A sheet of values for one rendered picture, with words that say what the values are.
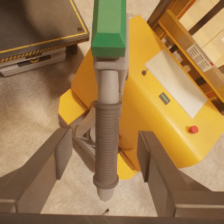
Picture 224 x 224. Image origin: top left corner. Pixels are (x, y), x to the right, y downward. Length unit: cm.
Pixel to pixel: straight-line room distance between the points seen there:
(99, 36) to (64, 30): 138
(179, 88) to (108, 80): 75
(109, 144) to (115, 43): 13
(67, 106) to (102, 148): 104
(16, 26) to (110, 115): 142
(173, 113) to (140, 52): 36
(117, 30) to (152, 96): 67
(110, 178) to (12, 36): 139
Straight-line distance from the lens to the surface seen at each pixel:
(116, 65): 21
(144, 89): 83
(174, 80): 94
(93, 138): 114
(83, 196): 162
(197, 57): 99
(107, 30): 19
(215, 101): 114
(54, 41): 149
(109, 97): 21
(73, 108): 125
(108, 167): 25
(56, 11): 168
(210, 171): 227
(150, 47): 96
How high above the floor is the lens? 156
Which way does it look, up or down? 68 degrees down
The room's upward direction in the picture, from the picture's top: 51 degrees clockwise
